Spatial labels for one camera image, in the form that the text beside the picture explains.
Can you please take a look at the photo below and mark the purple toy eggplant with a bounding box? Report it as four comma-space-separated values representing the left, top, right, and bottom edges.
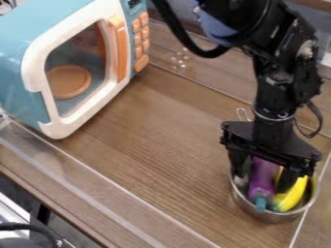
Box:
249, 156, 280, 212

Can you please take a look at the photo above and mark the blue toy microwave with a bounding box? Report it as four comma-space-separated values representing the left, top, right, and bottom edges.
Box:
0, 0, 150, 140

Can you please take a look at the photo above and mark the silver pot with wire handle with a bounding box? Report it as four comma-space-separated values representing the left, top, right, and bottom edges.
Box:
230, 117, 317, 223

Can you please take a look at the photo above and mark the black cable bottom left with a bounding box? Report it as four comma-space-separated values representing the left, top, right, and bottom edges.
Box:
0, 222, 61, 248

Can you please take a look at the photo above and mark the yellow toy corn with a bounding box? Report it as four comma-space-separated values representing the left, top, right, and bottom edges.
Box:
270, 176, 310, 213

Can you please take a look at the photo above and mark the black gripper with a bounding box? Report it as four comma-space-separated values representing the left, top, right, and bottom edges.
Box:
221, 110, 322, 194

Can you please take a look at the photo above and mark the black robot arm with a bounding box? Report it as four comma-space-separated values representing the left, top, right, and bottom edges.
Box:
151, 0, 322, 193

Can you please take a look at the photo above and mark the orange microwave turntable plate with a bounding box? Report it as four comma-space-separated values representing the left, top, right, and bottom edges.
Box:
47, 65, 93, 100

